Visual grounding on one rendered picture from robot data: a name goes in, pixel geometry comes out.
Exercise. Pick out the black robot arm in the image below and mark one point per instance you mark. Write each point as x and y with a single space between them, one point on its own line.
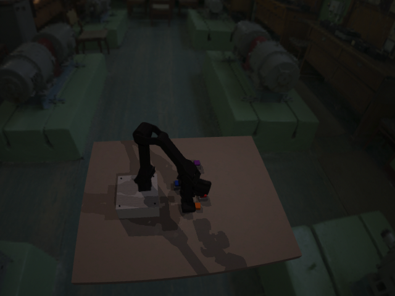
187 171

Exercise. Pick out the blue button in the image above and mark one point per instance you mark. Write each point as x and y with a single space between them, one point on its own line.
176 186

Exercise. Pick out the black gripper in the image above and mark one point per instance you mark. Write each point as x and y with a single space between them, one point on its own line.
188 206

